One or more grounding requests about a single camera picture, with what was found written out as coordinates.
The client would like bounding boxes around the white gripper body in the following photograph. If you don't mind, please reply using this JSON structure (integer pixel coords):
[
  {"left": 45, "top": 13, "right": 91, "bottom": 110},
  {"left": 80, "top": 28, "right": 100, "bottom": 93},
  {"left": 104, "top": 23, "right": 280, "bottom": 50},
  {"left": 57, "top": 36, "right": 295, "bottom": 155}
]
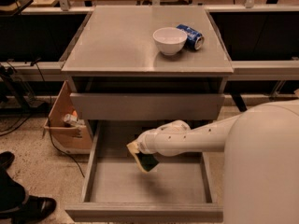
[{"left": 137, "top": 130, "right": 156, "bottom": 154}]

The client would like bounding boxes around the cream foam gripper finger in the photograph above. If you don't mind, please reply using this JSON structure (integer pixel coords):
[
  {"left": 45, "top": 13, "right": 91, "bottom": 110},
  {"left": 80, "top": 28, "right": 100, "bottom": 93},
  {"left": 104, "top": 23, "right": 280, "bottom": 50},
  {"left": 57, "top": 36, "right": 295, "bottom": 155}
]
[{"left": 127, "top": 141, "right": 142, "bottom": 172}]

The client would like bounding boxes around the green sponge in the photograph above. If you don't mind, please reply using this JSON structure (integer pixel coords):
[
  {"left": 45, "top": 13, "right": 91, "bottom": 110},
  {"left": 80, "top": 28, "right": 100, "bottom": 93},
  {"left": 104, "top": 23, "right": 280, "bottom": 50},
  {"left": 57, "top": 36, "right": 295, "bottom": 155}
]
[{"left": 136, "top": 153, "right": 159, "bottom": 173}]

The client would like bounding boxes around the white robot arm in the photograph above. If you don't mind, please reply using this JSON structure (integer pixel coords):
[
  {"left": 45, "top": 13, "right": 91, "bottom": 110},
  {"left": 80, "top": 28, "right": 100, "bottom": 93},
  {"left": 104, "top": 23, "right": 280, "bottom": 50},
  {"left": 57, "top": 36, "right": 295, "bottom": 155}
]
[{"left": 127, "top": 100, "right": 299, "bottom": 224}]

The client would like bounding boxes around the open grey middle drawer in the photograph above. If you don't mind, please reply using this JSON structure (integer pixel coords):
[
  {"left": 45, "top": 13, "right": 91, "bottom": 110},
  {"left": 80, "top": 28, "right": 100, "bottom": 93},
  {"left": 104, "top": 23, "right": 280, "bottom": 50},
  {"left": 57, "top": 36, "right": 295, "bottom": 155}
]
[{"left": 65, "top": 121, "right": 223, "bottom": 223}]

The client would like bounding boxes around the grey top drawer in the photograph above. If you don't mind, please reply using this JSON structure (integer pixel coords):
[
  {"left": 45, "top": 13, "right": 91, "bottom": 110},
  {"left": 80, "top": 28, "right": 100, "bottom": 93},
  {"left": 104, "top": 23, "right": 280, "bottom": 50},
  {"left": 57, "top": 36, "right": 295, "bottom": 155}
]
[{"left": 70, "top": 92, "right": 224, "bottom": 120}]

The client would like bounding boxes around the grey drawer cabinet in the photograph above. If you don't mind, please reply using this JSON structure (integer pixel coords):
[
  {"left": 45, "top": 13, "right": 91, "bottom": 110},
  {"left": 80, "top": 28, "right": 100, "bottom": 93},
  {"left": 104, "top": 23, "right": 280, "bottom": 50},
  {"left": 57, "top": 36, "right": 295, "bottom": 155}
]
[{"left": 62, "top": 6, "right": 233, "bottom": 133}]

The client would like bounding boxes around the cardboard box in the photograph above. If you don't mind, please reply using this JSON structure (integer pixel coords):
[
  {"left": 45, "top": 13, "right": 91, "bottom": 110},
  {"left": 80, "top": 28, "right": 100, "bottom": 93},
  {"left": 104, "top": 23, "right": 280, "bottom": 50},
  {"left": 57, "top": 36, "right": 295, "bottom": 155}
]
[{"left": 44, "top": 81, "right": 93, "bottom": 154}]

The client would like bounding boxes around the crumpled can in box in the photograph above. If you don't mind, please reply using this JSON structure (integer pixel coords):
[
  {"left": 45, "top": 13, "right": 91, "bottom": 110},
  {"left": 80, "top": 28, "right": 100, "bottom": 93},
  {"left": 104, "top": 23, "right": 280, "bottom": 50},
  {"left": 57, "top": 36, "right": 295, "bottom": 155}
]
[{"left": 64, "top": 114, "right": 78, "bottom": 126}]

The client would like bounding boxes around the white bowl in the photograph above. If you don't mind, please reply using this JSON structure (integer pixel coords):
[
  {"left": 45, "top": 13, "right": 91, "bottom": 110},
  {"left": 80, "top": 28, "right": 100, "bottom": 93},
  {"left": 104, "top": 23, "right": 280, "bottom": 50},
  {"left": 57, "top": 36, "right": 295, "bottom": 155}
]
[{"left": 152, "top": 27, "right": 187, "bottom": 56}]

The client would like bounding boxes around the blue soda can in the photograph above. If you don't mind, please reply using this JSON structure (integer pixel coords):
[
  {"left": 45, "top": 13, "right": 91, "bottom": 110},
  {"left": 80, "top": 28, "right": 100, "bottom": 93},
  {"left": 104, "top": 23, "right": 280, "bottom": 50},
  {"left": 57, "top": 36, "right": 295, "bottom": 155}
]
[{"left": 177, "top": 24, "right": 205, "bottom": 50}]

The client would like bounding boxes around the black shoe near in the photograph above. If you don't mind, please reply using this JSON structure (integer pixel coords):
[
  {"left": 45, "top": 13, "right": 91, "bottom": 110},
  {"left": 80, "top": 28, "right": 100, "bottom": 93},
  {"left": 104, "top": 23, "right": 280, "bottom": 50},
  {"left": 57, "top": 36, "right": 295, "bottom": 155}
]
[{"left": 12, "top": 196, "right": 57, "bottom": 224}]

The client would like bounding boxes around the black shoe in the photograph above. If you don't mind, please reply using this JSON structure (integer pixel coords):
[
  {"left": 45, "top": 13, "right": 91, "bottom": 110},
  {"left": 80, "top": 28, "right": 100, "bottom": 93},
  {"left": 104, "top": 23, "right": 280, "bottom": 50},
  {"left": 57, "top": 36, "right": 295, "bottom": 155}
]
[
  {"left": 12, "top": 196, "right": 57, "bottom": 224},
  {"left": 0, "top": 151, "right": 15, "bottom": 169}
]

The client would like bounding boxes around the black shoe far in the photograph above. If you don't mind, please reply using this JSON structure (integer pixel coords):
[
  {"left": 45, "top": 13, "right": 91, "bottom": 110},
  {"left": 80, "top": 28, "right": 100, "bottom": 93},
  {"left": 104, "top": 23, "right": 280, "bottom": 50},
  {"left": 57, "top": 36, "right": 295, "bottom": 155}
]
[{"left": 0, "top": 151, "right": 15, "bottom": 169}]

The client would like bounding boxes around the black floor cable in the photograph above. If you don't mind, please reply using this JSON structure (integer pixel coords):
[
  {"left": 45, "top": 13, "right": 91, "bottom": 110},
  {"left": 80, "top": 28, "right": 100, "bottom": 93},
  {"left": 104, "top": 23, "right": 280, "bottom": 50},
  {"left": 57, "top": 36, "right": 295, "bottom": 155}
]
[{"left": 31, "top": 58, "right": 86, "bottom": 179}]

